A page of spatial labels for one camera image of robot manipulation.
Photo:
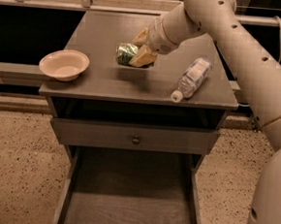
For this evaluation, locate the open grey middle drawer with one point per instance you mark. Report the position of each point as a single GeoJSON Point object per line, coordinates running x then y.
{"type": "Point", "coordinates": [110, 186]}

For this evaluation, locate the clear plastic water bottle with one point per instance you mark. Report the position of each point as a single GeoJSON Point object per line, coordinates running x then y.
{"type": "Point", "coordinates": [191, 79]}

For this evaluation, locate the round dark drawer knob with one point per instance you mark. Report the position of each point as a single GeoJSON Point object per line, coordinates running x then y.
{"type": "Point", "coordinates": [136, 140]}

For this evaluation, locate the metal railing frame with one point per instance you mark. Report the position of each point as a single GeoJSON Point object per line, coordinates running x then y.
{"type": "Point", "coordinates": [58, 0]}

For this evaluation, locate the white bowl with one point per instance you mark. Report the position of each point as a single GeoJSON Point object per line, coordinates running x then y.
{"type": "Point", "coordinates": [64, 65]}

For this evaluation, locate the grey top drawer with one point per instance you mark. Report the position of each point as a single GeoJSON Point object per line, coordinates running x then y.
{"type": "Point", "coordinates": [119, 135]}

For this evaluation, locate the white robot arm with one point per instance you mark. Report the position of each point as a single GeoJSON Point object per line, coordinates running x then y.
{"type": "Point", "coordinates": [266, 203]}

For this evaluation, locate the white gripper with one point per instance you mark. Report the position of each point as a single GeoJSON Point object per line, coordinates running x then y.
{"type": "Point", "coordinates": [158, 38]}

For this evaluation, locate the crushed green can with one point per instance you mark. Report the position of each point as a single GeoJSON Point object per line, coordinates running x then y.
{"type": "Point", "coordinates": [125, 52]}

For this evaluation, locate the grey wooden drawer cabinet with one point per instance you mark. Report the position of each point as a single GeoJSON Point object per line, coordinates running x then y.
{"type": "Point", "coordinates": [109, 92]}

